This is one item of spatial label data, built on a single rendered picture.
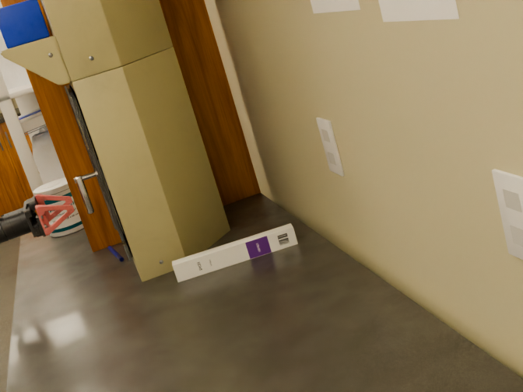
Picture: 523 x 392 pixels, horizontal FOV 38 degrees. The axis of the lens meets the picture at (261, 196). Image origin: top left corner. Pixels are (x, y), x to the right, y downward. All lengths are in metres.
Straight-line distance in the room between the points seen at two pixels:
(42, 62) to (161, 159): 0.33
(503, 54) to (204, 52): 1.29
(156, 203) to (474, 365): 0.87
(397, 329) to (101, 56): 0.85
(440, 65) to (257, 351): 0.56
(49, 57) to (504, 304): 1.04
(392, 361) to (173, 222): 0.74
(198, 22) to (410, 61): 1.07
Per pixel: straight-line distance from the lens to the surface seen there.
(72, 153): 2.06
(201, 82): 2.08
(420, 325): 1.23
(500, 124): 0.93
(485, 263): 1.10
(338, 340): 1.25
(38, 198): 1.80
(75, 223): 2.38
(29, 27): 1.86
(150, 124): 1.71
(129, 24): 1.72
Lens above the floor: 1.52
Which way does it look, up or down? 16 degrees down
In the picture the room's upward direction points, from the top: 16 degrees counter-clockwise
